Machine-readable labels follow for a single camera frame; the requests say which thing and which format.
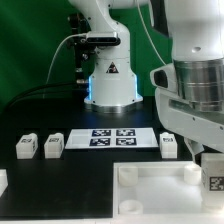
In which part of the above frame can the white marker sheet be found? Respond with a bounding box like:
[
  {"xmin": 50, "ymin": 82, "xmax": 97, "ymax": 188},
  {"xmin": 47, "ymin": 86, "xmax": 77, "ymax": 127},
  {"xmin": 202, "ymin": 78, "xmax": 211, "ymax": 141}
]
[{"xmin": 65, "ymin": 128, "xmax": 158, "ymax": 149}]

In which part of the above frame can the white left obstacle block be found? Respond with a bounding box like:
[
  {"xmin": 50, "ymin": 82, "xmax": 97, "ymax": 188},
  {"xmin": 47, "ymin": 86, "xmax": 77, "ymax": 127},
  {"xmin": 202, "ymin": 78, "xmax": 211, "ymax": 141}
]
[{"xmin": 0, "ymin": 169, "xmax": 8, "ymax": 197}]

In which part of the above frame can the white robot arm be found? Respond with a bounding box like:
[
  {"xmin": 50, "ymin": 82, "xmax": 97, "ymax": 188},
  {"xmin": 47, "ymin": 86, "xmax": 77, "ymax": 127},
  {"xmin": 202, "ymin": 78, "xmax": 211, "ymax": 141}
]
[{"xmin": 68, "ymin": 0, "xmax": 224, "ymax": 162}]

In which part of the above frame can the black camera on base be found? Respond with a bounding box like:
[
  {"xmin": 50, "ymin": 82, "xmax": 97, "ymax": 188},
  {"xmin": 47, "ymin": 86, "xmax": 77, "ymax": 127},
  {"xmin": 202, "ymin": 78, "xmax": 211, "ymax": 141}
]
[{"xmin": 86, "ymin": 32, "xmax": 120, "ymax": 46}]

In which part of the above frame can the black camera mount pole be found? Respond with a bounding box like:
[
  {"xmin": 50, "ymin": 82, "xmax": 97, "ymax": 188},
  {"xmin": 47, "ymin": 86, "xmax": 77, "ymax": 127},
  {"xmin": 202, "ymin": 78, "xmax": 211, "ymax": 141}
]
[{"xmin": 68, "ymin": 13, "xmax": 88, "ymax": 100}]

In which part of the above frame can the black cable bundle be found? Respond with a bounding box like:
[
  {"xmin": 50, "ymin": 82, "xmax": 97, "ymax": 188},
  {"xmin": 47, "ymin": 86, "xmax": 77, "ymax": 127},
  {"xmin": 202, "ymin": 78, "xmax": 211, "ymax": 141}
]
[{"xmin": 6, "ymin": 82, "xmax": 86, "ymax": 109}]

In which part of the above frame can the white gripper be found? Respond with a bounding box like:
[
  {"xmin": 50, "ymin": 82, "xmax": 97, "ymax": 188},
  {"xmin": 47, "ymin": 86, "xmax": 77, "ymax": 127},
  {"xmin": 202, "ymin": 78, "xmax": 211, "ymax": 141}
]
[{"xmin": 150, "ymin": 63, "xmax": 224, "ymax": 164}]

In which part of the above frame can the white camera cable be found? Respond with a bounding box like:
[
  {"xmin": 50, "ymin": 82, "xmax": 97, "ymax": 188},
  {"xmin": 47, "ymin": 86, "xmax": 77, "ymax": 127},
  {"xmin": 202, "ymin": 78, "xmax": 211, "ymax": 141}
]
[{"xmin": 45, "ymin": 33, "xmax": 88, "ymax": 85}]

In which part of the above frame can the white square tabletop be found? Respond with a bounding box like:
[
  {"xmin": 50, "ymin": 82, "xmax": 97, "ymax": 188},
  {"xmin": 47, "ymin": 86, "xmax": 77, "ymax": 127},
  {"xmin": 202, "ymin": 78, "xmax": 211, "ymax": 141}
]
[{"xmin": 113, "ymin": 161, "xmax": 224, "ymax": 224}]

